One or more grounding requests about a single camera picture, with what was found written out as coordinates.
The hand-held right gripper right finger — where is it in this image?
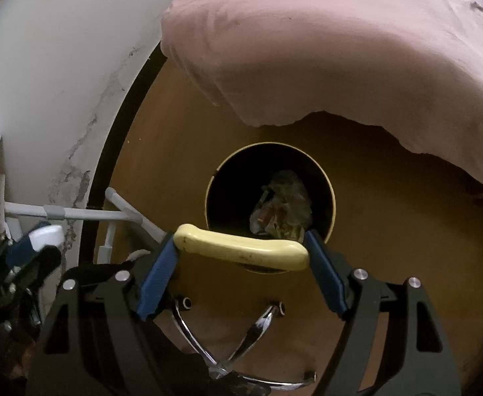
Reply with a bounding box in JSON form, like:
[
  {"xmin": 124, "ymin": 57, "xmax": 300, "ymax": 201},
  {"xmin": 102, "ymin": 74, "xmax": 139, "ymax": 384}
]
[{"xmin": 305, "ymin": 230, "xmax": 462, "ymax": 396}]

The crumpled wrappers pile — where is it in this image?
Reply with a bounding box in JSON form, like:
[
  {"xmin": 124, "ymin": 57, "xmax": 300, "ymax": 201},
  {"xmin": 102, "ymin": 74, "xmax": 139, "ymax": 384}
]
[{"xmin": 250, "ymin": 170, "xmax": 312, "ymax": 240}]

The pink blanket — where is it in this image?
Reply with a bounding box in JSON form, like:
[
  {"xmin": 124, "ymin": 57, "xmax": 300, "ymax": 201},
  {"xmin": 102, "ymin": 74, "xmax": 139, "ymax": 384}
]
[{"xmin": 161, "ymin": 0, "xmax": 483, "ymax": 215}]

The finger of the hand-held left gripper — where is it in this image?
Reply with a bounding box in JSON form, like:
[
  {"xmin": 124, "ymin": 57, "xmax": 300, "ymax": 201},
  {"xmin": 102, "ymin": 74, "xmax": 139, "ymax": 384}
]
[
  {"xmin": 16, "ymin": 245, "xmax": 62, "ymax": 293},
  {"xmin": 5, "ymin": 231, "xmax": 44, "ymax": 269}
]

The white metal tube frame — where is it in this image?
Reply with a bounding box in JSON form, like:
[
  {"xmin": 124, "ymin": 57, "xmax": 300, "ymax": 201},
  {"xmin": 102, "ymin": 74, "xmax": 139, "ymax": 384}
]
[{"xmin": 0, "ymin": 187, "xmax": 163, "ymax": 265}]

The yellow banana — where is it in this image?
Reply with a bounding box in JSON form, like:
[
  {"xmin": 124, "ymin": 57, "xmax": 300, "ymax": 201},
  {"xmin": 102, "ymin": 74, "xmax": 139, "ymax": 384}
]
[{"xmin": 173, "ymin": 223, "xmax": 310, "ymax": 272}]

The white plastic item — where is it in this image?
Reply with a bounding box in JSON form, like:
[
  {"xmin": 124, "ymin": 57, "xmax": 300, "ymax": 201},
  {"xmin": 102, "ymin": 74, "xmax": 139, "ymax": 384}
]
[{"xmin": 31, "ymin": 223, "xmax": 65, "ymax": 253}]

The black round trash bin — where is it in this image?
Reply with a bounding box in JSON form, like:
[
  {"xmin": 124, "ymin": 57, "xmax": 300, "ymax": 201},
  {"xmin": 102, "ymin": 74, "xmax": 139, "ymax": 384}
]
[{"xmin": 205, "ymin": 142, "xmax": 336, "ymax": 275}]

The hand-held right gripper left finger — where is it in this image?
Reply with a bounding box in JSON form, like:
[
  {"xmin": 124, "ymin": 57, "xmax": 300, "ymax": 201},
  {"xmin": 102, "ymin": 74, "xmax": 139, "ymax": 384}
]
[{"xmin": 26, "ymin": 233, "xmax": 180, "ymax": 396}]

